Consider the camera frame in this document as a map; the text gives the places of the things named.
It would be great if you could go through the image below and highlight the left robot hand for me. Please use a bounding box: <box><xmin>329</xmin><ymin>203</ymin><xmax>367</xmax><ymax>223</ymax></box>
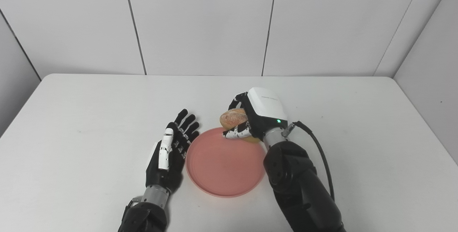
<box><xmin>145</xmin><ymin>109</ymin><xmax>200</xmax><ymax>194</ymax></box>

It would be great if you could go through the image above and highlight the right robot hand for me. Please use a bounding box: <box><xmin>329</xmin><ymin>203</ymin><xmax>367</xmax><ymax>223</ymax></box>
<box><xmin>223</xmin><ymin>87</ymin><xmax>288</xmax><ymax>142</ymax></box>

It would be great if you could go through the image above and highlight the bread roll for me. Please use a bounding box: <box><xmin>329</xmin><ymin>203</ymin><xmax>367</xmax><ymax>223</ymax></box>
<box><xmin>219</xmin><ymin>108</ymin><xmax>262</xmax><ymax>144</ymax></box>

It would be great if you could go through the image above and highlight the pink plate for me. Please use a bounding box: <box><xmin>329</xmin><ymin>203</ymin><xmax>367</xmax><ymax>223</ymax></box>
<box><xmin>186</xmin><ymin>127</ymin><xmax>267</xmax><ymax>198</ymax></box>

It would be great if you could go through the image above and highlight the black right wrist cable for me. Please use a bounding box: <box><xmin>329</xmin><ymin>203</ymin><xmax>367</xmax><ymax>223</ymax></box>
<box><xmin>282</xmin><ymin>121</ymin><xmax>335</xmax><ymax>202</ymax></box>

